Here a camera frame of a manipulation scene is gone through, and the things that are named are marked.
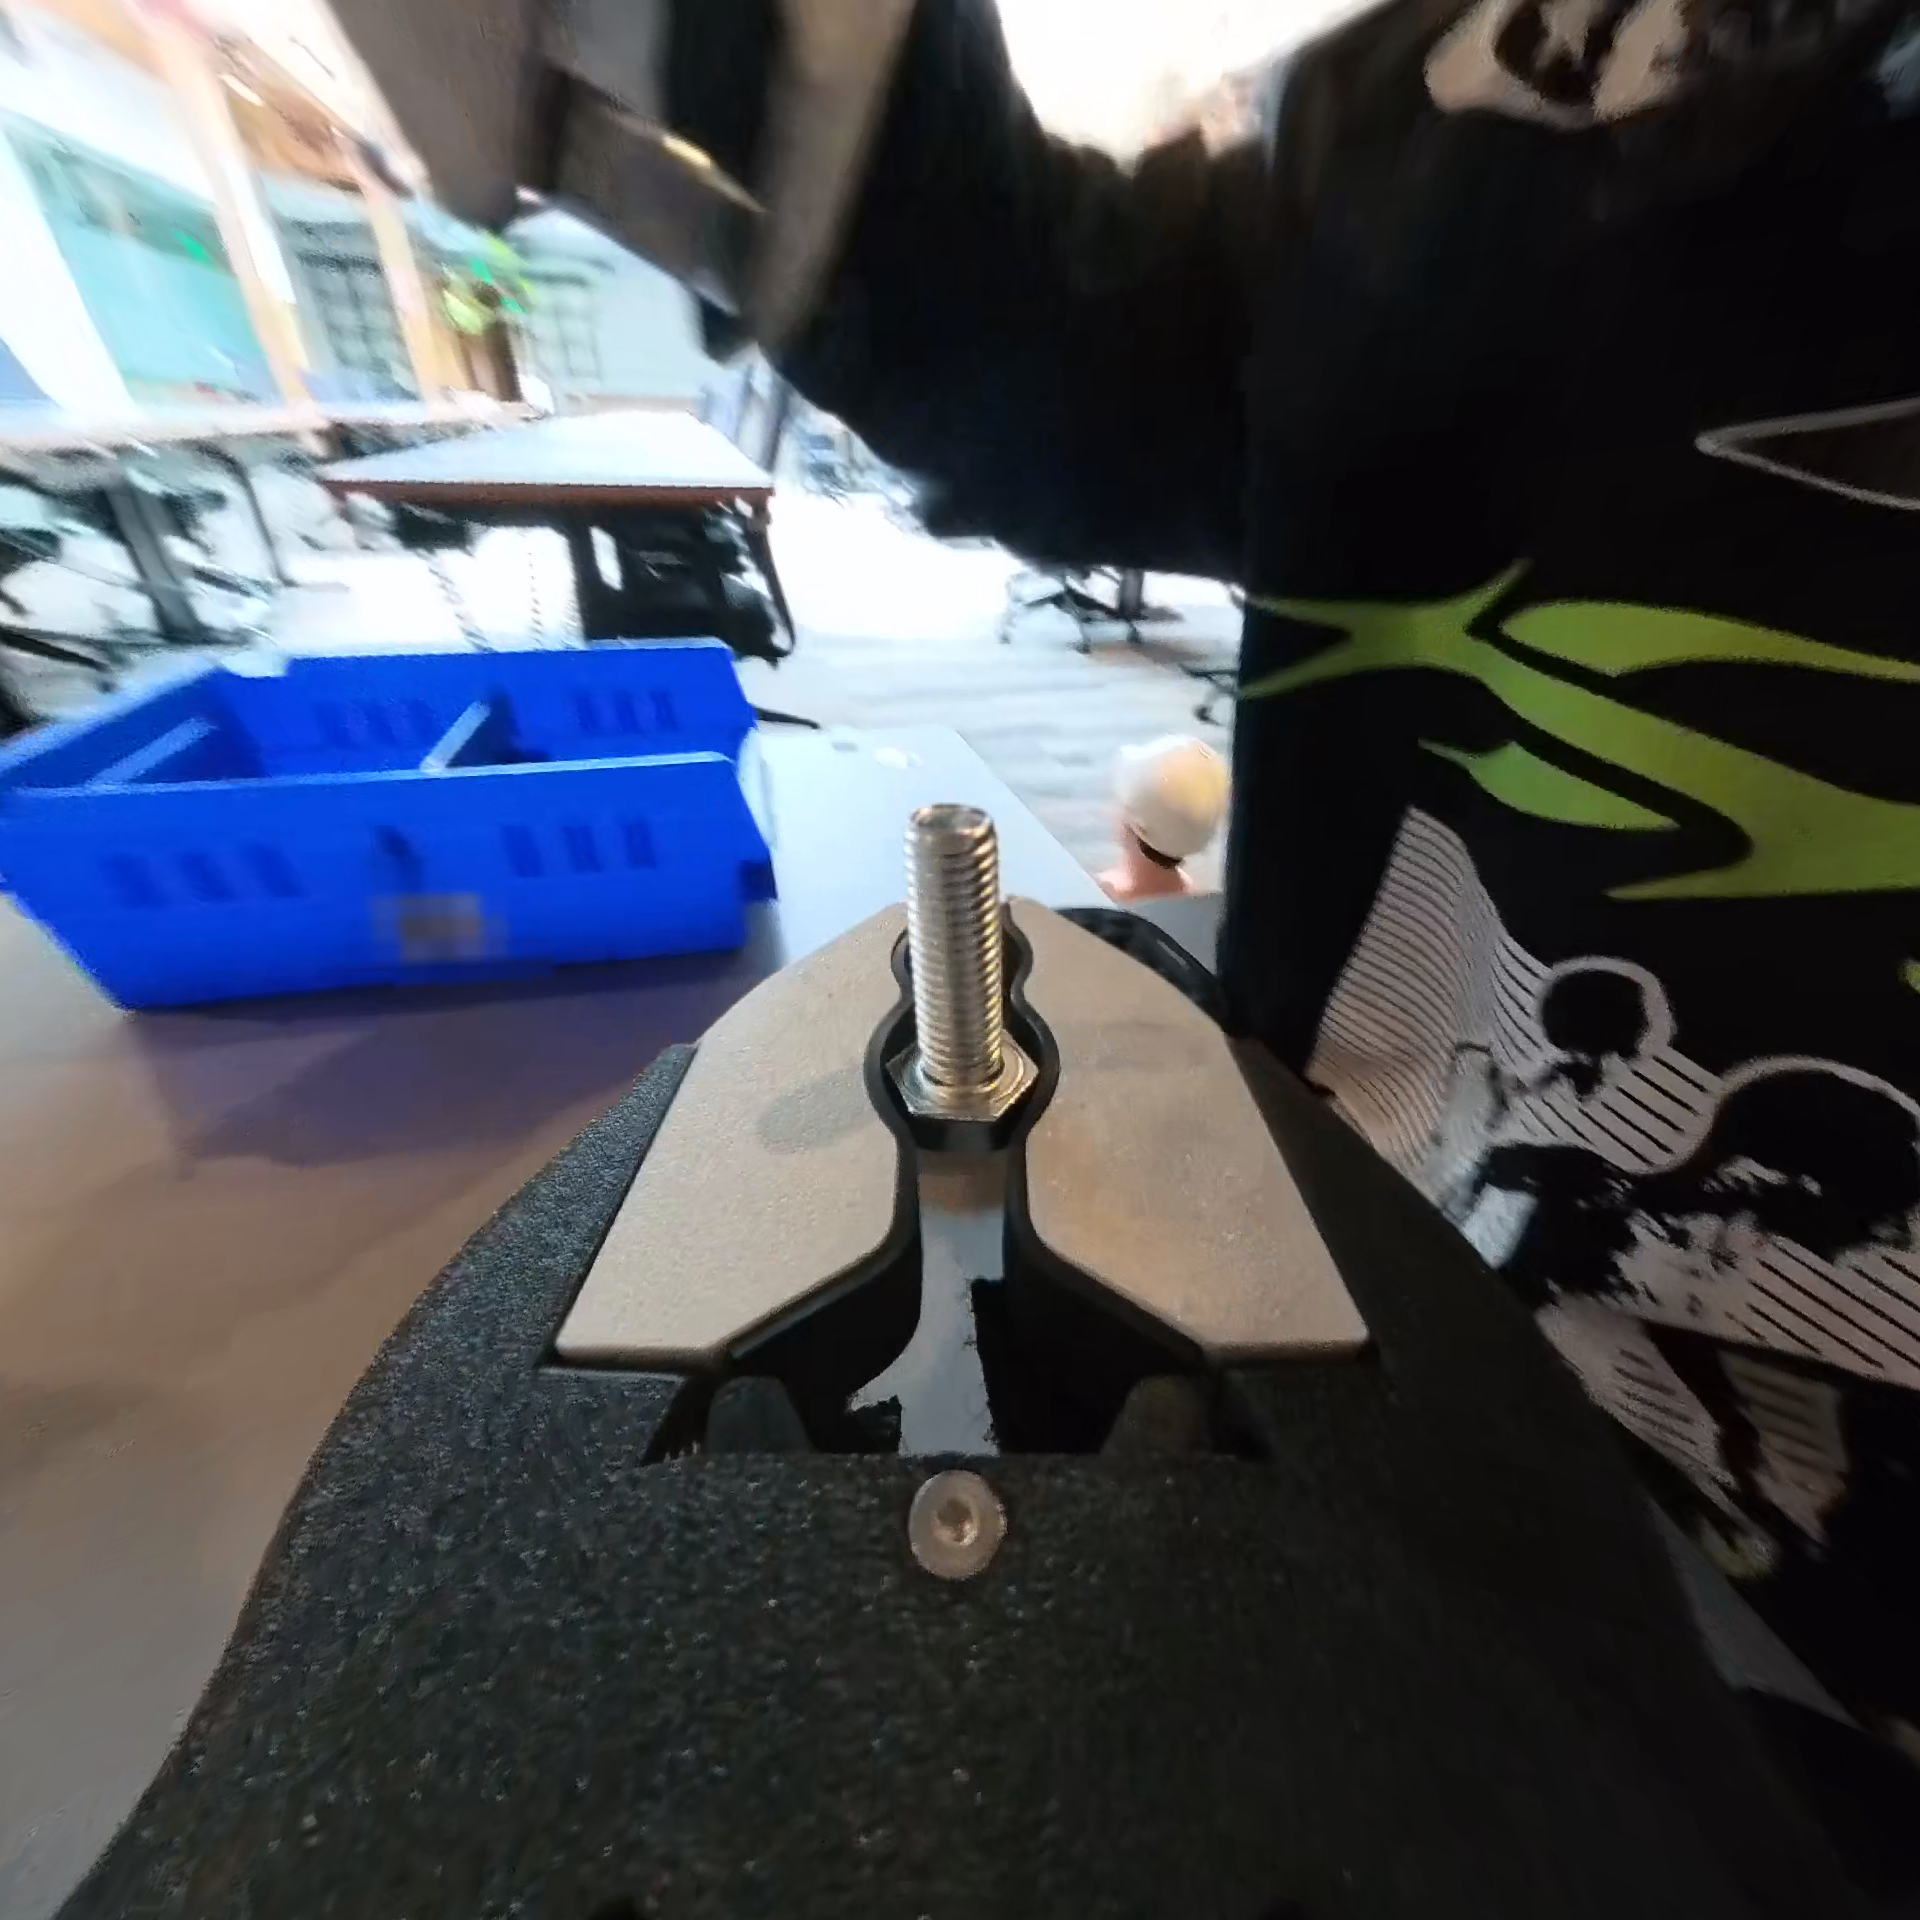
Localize person's black printed shirt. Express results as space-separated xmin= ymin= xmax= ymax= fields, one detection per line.
xmin=1216 ymin=0 xmax=1920 ymax=1778

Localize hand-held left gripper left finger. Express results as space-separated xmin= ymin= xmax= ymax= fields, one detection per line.
xmin=553 ymin=908 xmax=961 ymax=1377

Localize blue plastic parts bin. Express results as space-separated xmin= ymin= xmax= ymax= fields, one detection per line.
xmin=0 ymin=640 xmax=779 ymax=1010

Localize white cap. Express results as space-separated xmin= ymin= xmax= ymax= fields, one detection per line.
xmin=1096 ymin=733 xmax=1235 ymax=908

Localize wooden top table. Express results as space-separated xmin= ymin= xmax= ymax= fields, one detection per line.
xmin=316 ymin=411 xmax=797 ymax=666

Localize steel hex bolt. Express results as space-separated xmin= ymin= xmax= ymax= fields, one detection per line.
xmin=884 ymin=804 xmax=1041 ymax=1128

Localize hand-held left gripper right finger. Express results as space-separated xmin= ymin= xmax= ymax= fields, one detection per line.
xmin=964 ymin=900 xmax=1369 ymax=1366

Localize person's right forearm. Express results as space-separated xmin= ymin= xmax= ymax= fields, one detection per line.
xmin=661 ymin=0 xmax=1299 ymax=592

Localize black office chair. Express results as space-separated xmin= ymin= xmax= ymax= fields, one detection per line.
xmin=997 ymin=561 xmax=1160 ymax=658

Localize row of blurred desks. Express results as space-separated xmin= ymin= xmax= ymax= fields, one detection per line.
xmin=0 ymin=409 xmax=333 ymax=715

